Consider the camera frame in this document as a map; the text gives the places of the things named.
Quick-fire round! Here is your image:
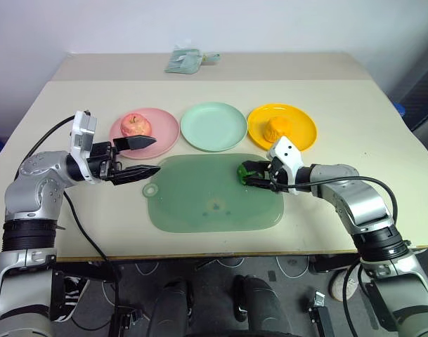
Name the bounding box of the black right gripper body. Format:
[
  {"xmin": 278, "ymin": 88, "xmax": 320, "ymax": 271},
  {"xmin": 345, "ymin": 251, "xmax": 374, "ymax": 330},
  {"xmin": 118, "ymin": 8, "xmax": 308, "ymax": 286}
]
[{"xmin": 266, "ymin": 157, "xmax": 291, "ymax": 194}]

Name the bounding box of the orange toy fruit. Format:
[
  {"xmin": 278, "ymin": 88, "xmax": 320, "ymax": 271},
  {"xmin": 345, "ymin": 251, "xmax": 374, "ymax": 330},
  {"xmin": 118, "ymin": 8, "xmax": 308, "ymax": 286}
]
[{"xmin": 263, "ymin": 117, "xmax": 291, "ymax": 143}]

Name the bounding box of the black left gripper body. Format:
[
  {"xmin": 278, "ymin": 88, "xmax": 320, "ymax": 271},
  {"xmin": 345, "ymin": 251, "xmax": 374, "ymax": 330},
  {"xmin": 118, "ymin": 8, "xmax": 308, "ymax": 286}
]
[{"xmin": 86, "ymin": 140, "xmax": 124, "ymax": 181}]

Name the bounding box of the black and white sneaker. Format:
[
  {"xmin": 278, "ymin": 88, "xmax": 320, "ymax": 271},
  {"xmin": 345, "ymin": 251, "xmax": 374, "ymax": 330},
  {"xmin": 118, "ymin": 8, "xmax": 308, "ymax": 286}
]
[{"xmin": 51, "ymin": 275, "xmax": 91, "ymax": 323}]

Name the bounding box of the translucent green cutting mat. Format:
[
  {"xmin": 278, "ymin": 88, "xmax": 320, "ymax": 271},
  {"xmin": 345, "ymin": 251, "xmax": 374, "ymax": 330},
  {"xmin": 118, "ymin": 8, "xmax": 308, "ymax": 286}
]
[{"xmin": 142, "ymin": 153, "xmax": 285, "ymax": 234}]

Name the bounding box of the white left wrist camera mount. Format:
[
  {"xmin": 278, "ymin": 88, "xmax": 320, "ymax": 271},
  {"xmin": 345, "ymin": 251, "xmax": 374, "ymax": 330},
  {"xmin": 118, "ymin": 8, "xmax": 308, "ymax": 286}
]
[{"xmin": 67, "ymin": 110, "xmax": 98, "ymax": 185}]

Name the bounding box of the black table frame bar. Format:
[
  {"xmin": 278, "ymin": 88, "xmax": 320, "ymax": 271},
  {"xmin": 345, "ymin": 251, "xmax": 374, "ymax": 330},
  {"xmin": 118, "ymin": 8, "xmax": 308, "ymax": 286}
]
[{"xmin": 53, "ymin": 260, "xmax": 117, "ymax": 282}]

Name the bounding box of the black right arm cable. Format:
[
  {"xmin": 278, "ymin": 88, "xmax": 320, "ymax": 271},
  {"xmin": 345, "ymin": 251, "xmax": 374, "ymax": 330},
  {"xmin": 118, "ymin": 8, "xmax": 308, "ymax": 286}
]
[{"xmin": 271, "ymin": 172, "xmax": 399, "ymax": 313}]

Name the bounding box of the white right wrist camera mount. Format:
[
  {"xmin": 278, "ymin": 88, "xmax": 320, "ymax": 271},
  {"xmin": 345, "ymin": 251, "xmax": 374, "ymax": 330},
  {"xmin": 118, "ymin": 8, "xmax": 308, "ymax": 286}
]
[{"xmin": 266, "ymin": 136, "xmax": 304, "ymax": 196}]

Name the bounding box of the yellow plate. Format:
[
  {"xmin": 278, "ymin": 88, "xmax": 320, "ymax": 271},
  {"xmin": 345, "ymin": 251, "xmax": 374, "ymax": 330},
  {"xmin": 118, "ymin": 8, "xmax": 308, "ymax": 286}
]
[{"xmin": 247, "ymin": 103, "xmax": 318, "ymax": 152}]

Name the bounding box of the pink apple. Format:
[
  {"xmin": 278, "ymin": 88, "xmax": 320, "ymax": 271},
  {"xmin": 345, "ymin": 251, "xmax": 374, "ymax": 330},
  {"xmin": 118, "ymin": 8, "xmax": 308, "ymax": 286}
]
[{"xmin": 119, "ymin": 112, "xmax": 153, "ymax": 138}]

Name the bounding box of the pale green folded cloth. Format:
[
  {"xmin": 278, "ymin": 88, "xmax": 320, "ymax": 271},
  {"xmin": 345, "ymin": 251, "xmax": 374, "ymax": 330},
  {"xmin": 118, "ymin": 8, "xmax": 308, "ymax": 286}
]
[{"xmin": 164, "ymin": 45, "xmax": 221, "ymax": 75}]

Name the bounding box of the green toy vegetable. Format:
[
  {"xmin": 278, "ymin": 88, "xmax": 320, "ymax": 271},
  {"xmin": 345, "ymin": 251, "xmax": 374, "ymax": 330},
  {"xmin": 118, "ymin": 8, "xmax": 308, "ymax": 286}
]
[{"xmin": 236, "ymin": 162, "xmax": 258, "ymax": 185}]

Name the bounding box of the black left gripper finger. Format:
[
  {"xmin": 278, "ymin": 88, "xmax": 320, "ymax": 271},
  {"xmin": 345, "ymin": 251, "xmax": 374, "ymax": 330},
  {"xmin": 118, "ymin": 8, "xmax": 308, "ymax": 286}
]
[
  {"xmin": 112, "ymin": 135, "xmax": 157, "ymax": 156},
  {"xmin": 106, "ymin": 164, "xmax": 162, "ymax": 187}
]

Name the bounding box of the pink plate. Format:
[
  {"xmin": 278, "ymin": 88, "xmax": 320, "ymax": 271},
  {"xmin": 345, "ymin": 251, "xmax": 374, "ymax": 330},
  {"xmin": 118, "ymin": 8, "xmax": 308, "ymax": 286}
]
[{"xmin": 109, "ymin": 107, "xmax": 181, "ymax": 161}]

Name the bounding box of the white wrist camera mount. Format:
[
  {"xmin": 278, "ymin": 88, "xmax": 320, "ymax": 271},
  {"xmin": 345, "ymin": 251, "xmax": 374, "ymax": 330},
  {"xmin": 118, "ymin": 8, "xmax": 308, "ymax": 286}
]
[
  {"xmin": 67, "ymin": 110, "xmax": 98, "ymax": 185},
  {"xmin": 266, "ymin": 136, "xmax": 304, "ymax": 196}
]

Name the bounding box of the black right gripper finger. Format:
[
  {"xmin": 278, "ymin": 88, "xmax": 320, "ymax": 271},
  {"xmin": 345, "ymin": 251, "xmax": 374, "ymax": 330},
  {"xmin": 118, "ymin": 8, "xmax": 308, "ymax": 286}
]
[
  {"xmin": 242, "ymin": 160, "xmax": 271, "ymax": 173},
  {"xmin": 247, "ymin": 178, "xmax": 278, "ymax": 192}
]

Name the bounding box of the mint green plate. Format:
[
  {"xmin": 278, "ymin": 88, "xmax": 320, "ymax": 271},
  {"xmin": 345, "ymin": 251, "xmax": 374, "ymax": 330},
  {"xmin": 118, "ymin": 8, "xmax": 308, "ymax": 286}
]
[{"xmin": 180, "ymin": 101, "xmax": 248, "ymax": 152}]

